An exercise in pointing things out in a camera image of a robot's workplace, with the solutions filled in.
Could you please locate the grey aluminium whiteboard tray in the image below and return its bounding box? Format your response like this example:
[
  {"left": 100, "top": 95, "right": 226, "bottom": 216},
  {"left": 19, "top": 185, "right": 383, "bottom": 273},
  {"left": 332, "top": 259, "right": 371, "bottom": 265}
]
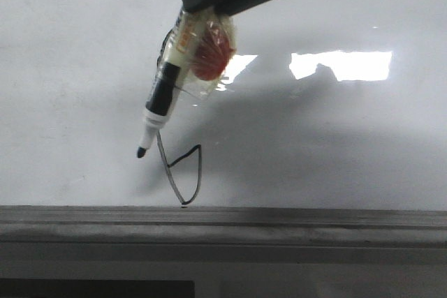
[{"left": 1, "top": 206, "right": 446, "bottom": 265}]

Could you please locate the black and white whiteboard marker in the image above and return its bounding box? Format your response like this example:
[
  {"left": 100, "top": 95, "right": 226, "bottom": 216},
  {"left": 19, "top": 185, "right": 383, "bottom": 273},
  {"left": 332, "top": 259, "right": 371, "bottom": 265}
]
[{"left": 136, "top": 8, "right": 188, "bottom": 158}]

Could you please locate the white whiteboard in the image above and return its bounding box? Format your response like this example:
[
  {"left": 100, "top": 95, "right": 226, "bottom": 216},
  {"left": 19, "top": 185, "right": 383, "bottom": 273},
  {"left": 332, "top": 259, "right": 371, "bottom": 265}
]
[{"left": 1, "top": 0, "right": 446, "bottom": 210}]

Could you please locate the red magnet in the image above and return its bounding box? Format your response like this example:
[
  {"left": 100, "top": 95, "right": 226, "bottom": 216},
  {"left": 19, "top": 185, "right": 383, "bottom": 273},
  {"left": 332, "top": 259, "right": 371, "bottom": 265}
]
[{"left": 174, "top": 8, "right": 236, "bottom": 99}]

